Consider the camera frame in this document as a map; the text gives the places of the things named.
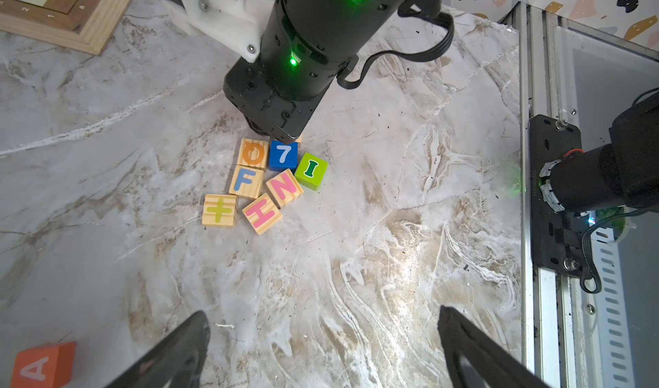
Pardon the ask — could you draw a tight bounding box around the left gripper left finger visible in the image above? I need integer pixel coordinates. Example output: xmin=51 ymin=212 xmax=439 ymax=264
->
xmin=109 ymin=311 xmax=210 ymax=387

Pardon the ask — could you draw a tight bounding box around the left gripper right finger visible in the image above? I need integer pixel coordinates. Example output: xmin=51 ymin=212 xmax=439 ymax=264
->
xmin=438 ymin=306 xmax=547 ymax=387

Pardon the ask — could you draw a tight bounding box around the red A block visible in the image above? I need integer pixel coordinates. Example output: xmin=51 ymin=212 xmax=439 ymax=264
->
xmin=10 ymin=342 xmax=77 ymax=388

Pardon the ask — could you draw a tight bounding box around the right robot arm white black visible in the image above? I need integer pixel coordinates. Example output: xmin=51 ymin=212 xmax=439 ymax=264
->
xmin=163 ymin=0 xmax=455 ymax=144

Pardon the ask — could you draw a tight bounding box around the wooden plus sign block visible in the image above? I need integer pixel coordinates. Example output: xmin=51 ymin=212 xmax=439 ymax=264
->
xmin=202 ymin=194 xmax=238 ymax=228

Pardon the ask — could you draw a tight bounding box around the wooden pink H block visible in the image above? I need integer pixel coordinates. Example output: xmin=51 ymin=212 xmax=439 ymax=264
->
xmin=242 ymin=193 xmax=282 ymax=235

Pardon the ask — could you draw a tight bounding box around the wooden F block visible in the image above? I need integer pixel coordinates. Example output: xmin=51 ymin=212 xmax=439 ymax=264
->
xmin=228 ymin=165 xmax=265 ymax=199

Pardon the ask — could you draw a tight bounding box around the wooden pink N block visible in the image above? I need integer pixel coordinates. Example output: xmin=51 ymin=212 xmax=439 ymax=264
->
xmin=266 ymin=169 xmax=304 ymax=209

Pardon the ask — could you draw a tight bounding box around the wooden O block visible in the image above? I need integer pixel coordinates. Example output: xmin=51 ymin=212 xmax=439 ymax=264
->
xmin=237 ymin=138 xmax=269 ymax=170

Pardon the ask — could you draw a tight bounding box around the blue 7 block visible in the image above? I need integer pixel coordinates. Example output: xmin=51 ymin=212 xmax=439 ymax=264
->
xmin=269 ymin=140 xmax=300 ymax=172

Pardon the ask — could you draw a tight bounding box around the green I block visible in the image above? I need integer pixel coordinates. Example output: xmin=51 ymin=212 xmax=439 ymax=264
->
xmin=294 ymin=153 xmax=329 ymax=192

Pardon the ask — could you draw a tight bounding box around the wooden chessboard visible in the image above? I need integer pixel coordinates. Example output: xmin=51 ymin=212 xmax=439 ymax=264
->
xmin=1 ymin=0 xmax=132 ymax=55

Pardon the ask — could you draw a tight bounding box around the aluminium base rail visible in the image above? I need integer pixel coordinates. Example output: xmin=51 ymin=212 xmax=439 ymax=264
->
xmin=506 ymin=3 xmax=658 ymax=387

